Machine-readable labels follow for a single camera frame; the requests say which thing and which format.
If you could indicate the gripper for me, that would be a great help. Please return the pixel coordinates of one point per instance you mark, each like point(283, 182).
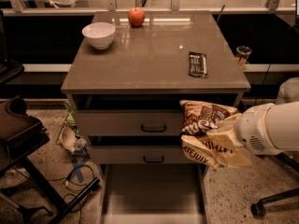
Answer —
point(251, 127)

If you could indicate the brown chip bag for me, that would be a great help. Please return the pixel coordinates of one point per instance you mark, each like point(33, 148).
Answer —
point(199, 116)

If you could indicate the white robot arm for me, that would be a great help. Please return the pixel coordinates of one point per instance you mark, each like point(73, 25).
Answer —
point(268, 129)

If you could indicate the grey drawer cabinet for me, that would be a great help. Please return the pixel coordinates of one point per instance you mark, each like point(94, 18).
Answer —
point(154, 59)

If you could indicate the open bottom drawer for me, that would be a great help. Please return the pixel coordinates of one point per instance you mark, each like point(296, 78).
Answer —
point(154, 194)

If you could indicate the black office chair base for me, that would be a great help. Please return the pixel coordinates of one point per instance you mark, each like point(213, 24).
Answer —
point(257, 209)

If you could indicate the black snack bar wrapper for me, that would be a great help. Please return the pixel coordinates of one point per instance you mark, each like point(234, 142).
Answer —
point(197, 64)

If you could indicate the person's leg in jeans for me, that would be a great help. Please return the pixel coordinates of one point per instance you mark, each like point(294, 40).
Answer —
point(288, 91)

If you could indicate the plastic cup with drink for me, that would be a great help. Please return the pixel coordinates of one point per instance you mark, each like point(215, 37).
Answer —
point(242, 54)

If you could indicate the red apple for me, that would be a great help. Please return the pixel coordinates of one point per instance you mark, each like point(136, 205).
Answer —
point(136, 16)

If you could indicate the crumpled trash on floor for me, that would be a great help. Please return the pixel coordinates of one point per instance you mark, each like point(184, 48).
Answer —
point(70, 137)

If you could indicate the white bowl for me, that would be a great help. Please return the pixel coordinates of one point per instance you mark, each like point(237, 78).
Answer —
point(99, 35)

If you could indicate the dark side table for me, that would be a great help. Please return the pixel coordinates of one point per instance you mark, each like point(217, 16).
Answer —
point(21, 135)

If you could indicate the middle drawer with handle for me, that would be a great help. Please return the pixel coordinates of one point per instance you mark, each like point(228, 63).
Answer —
point(142, 150)

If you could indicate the drawer with handle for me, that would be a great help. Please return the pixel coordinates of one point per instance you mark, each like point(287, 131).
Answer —
point(142, 150)
point(136, 114)

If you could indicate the top drawer with handle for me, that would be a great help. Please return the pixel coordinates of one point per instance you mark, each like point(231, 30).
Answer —
point(136, 114)

